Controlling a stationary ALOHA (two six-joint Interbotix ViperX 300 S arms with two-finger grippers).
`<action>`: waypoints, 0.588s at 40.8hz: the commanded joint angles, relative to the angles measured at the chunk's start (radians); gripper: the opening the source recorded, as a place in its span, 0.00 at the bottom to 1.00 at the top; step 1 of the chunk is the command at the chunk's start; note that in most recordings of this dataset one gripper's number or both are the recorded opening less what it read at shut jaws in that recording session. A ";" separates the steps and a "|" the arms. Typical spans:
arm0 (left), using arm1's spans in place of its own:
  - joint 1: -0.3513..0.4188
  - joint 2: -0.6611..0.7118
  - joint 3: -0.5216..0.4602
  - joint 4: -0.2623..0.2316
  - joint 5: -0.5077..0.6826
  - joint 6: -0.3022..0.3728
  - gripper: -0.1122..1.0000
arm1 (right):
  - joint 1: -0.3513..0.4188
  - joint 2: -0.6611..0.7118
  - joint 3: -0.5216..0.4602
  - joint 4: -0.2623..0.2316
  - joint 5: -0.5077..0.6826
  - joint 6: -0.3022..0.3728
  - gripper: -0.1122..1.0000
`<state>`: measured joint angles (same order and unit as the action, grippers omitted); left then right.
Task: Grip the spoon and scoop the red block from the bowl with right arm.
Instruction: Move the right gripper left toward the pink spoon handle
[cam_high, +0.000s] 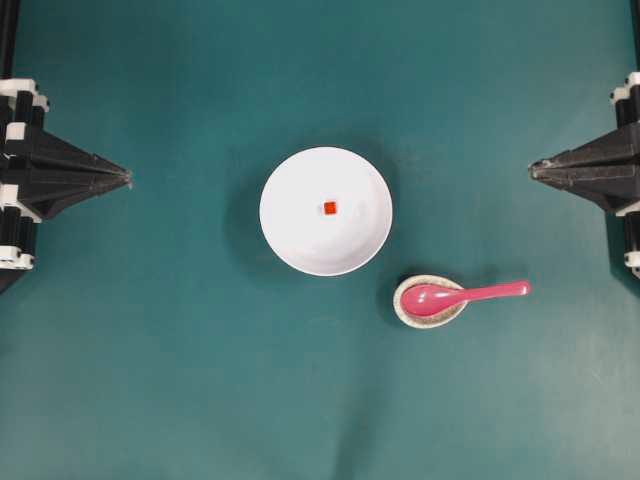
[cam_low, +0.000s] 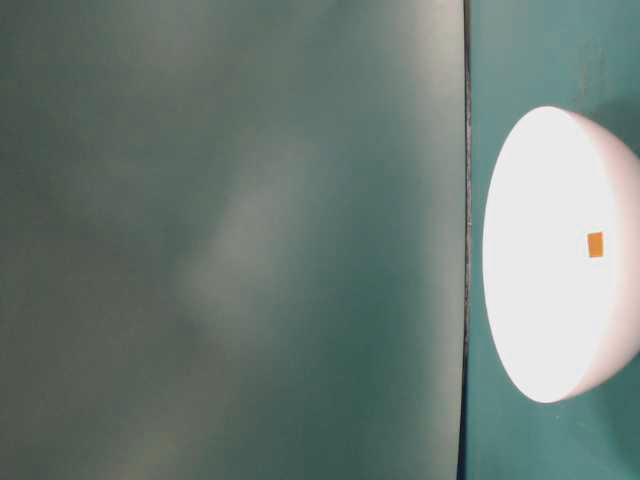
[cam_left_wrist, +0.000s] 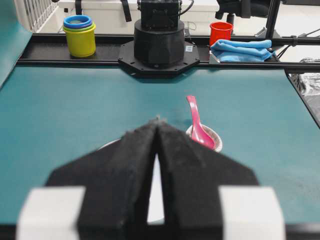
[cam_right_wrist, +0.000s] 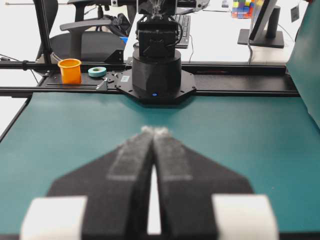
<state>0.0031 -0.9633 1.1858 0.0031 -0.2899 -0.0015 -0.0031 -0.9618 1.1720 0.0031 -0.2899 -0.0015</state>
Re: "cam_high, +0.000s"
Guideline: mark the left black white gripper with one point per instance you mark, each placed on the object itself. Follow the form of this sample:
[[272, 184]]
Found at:
[[27, 195]]

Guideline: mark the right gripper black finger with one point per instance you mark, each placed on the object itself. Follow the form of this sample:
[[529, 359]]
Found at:
[[617, 147], [615, 189]]

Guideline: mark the pink plastic spoon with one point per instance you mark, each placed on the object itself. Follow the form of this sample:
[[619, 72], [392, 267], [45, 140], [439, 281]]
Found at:
[[428, 300]]

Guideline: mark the white round bowl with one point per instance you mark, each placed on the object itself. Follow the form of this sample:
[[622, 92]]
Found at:
[[292, 216]]

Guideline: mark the small red block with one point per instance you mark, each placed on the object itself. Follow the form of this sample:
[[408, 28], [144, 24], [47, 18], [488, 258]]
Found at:
[[330, 208]]

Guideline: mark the green table cloth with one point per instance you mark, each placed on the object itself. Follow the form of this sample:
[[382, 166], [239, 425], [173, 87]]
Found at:
[[159, 337]]

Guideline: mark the small speckled ceramic dish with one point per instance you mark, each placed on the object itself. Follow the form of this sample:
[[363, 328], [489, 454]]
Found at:
[[427, 322]]

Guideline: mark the black frame rail left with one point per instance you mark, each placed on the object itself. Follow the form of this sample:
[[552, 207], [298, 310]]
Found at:
[[9, 15]]

